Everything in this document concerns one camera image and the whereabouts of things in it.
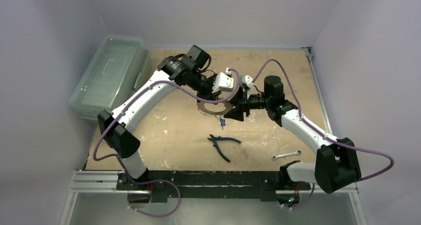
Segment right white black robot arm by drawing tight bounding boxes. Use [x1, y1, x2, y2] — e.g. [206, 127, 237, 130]
[225, 75, 361, 194]

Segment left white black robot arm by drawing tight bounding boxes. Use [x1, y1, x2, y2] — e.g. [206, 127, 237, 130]
[98, 45, 217, 190]

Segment small silver wrench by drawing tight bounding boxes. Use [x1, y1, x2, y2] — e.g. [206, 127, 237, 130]
[272, 150, 301, 160]

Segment translucent green plastic box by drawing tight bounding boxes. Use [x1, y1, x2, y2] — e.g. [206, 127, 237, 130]
[70, 34, 151, 123]

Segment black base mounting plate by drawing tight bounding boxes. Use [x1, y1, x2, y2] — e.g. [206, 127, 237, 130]
[116, 170, 311, 203]

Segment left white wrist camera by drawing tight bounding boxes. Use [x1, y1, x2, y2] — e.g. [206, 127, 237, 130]
[212, 68, 234, 94]

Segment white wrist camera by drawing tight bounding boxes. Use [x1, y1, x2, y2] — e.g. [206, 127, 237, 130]
[212, 68, 234, 94]
[241, 75, 254, 95]

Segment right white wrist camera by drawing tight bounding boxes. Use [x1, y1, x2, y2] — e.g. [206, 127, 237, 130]
[241, 75, 254, 95]

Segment blue handled pliers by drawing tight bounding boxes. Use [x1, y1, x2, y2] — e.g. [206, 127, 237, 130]
[207, 135, 242, 163]

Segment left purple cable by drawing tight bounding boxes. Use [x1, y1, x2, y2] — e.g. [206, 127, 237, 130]
[92, 68, 241, 218]

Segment aluminium frame rail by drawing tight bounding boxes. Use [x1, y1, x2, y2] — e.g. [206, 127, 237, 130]
[60, 171, 367, 225]

